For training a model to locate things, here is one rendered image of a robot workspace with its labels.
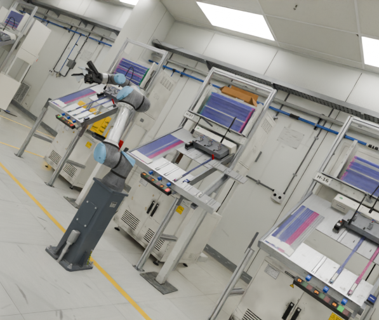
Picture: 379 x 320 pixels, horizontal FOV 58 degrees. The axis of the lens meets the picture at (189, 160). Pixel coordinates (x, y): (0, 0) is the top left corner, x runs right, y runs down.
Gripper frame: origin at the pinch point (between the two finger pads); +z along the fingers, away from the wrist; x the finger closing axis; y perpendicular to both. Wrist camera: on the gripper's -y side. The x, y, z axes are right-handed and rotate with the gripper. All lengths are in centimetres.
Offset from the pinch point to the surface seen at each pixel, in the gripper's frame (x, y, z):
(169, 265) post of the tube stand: 1, 148, -67
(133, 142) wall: 269, -23, -191
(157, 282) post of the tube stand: 10, 159, -60
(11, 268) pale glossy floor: -25, 130, 47
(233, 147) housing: -14, 55, -137
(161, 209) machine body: 37, 103, -87
